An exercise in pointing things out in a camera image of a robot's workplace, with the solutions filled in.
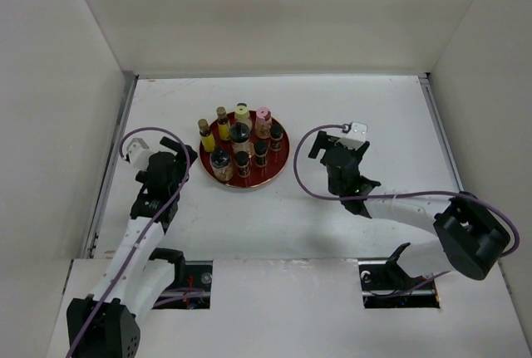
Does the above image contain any red round tray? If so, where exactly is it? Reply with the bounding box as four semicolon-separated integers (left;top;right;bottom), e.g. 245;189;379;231
199;109;290;189

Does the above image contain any yellow label bottle front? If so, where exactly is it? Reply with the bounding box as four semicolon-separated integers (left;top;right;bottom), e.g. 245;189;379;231
198;119;216;153

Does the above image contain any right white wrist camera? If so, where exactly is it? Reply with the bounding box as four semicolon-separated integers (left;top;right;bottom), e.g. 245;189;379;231
337;122;368;150

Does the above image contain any pink lid spice jar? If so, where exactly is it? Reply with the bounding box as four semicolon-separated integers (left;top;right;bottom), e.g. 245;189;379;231
255;107;273;139

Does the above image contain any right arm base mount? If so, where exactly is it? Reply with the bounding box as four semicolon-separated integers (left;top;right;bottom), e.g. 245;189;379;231
358;243;440;309

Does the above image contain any cream squeeze bottle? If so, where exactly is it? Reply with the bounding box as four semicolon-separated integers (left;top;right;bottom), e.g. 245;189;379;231
234;103;254;130

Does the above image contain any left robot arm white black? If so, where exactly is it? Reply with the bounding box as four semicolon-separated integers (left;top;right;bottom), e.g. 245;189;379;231
66;131;198;357

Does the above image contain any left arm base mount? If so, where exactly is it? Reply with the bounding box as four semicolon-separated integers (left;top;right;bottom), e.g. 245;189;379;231
150;248;214;311

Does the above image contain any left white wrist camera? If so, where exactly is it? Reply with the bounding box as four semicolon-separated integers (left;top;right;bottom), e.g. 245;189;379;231
122;137;154;170

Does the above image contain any black cap spice jar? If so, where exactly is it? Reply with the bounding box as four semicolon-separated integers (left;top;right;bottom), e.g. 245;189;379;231
269;124;283;152
234;151;250;179
254;140;268;168

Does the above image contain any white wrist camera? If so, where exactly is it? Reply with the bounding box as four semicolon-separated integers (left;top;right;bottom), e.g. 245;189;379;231
337;122;368;150
122;137;154;170

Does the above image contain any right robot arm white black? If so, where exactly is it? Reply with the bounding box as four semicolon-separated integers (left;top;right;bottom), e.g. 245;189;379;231
308;127;510;288

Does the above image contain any black grinder top jar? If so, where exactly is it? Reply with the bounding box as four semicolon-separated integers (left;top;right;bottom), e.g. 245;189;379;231
229;122;254;157

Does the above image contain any dark lid nut jar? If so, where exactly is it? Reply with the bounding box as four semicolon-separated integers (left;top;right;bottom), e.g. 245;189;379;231
209;147;234;183

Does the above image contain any yellow label bottle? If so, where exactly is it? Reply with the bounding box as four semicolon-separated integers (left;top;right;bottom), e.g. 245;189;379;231
198;119;216;153
216;106;230;142

